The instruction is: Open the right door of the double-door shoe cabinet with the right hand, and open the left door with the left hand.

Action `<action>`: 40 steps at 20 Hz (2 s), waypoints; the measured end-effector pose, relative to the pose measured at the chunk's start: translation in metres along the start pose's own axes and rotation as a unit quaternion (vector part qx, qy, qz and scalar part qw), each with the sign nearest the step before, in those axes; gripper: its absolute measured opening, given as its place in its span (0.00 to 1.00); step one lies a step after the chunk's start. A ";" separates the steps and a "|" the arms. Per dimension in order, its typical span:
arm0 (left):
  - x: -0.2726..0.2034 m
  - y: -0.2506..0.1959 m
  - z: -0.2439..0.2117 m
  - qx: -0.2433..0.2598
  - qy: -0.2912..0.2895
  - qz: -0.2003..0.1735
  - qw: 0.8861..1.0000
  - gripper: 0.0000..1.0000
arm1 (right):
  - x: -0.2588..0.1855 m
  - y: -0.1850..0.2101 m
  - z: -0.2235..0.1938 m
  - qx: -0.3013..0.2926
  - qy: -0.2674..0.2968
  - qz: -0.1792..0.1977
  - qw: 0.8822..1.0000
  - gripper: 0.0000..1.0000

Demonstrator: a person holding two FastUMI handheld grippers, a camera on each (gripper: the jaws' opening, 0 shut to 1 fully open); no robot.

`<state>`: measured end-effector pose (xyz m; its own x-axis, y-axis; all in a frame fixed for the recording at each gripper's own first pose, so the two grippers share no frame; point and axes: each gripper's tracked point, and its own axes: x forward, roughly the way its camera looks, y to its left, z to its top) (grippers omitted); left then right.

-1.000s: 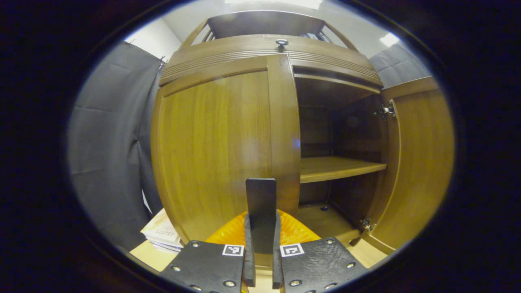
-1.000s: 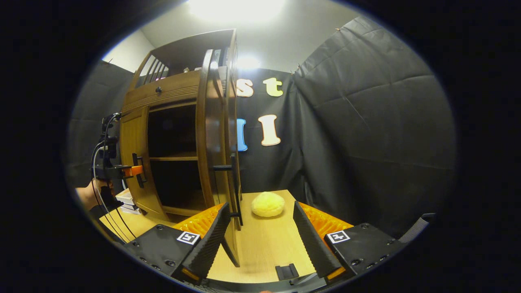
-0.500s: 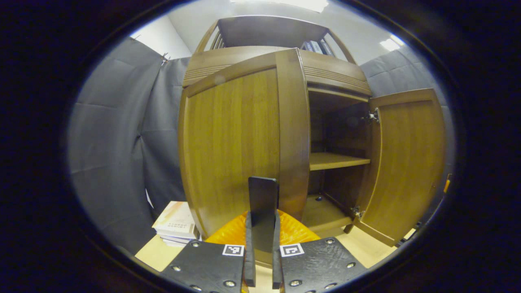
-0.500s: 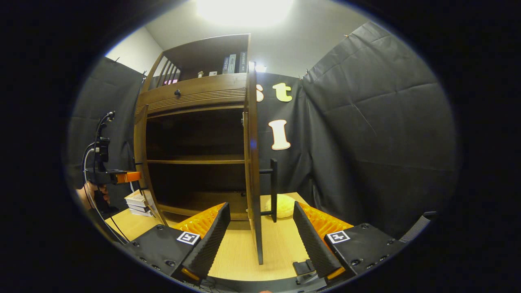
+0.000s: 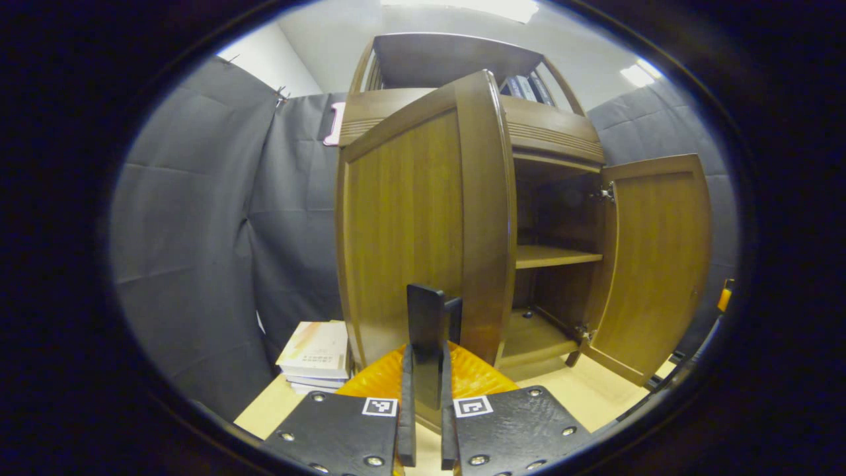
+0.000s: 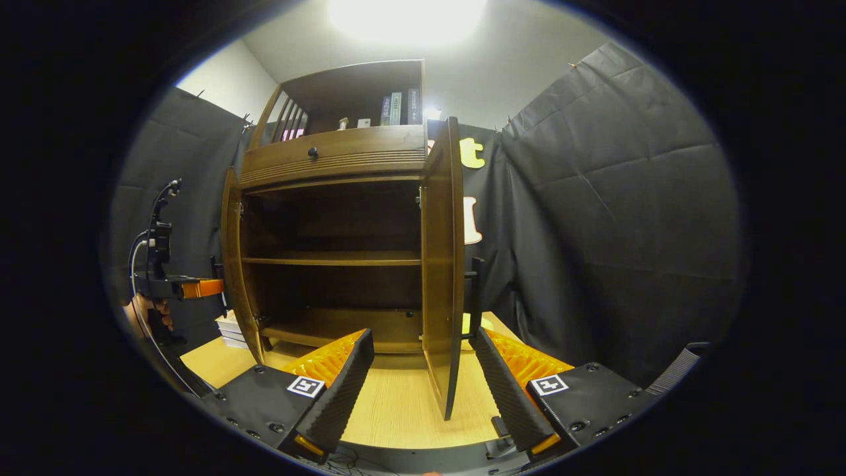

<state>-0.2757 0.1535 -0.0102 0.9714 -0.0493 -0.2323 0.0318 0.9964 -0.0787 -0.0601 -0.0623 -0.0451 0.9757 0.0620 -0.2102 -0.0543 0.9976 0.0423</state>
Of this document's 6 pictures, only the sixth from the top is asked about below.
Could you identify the wooden double-door shoe cabinet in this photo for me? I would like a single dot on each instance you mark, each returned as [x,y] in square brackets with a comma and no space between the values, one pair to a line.
[337,258]

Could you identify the dark grey book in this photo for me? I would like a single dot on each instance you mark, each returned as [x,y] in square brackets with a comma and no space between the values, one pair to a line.
[385,112]

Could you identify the stack of white books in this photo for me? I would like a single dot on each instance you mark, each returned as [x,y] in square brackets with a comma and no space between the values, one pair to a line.
[231,329]

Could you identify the yellow plush ball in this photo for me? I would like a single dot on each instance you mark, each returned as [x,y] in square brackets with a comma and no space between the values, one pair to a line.
[466,324]

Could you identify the ceiling light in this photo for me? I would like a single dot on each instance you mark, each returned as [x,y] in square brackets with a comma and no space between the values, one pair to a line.
[406,16]

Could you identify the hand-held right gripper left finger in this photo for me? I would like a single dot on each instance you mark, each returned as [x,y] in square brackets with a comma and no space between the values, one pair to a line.
[340,390]

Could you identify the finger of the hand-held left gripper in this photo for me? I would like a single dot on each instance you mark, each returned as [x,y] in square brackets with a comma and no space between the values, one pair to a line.
[201,288]

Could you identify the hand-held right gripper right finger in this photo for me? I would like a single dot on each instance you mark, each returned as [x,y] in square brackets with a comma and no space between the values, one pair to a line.
[505,390]

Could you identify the wooden shoe cabinet door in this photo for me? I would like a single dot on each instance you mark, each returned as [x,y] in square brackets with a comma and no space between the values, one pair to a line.
[232,264]
[439,264]

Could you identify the black backdrop cloth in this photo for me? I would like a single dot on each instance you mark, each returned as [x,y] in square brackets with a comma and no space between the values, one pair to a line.
[628,198]

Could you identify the light grey book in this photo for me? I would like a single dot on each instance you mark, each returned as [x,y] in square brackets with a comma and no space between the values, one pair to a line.
[396,110]

